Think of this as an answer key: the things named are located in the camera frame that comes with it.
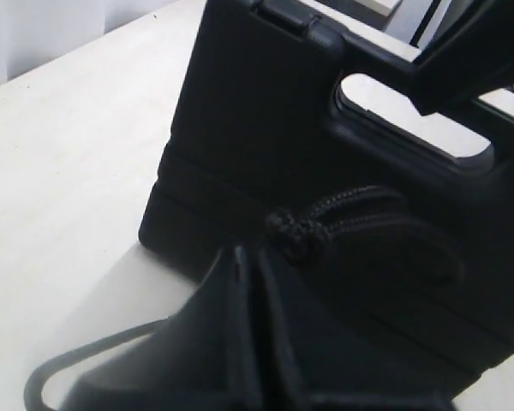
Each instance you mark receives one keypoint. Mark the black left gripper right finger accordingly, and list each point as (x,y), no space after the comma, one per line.
(315,363)

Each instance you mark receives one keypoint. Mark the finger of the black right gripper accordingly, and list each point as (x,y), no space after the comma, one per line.
(474,56)

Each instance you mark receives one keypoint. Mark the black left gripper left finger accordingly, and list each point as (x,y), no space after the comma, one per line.
(210,355)

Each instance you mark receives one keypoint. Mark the white backdrop curtain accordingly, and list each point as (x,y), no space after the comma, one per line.
(63,49)

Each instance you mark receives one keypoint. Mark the black plastic carry case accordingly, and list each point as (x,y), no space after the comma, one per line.
(295,132)

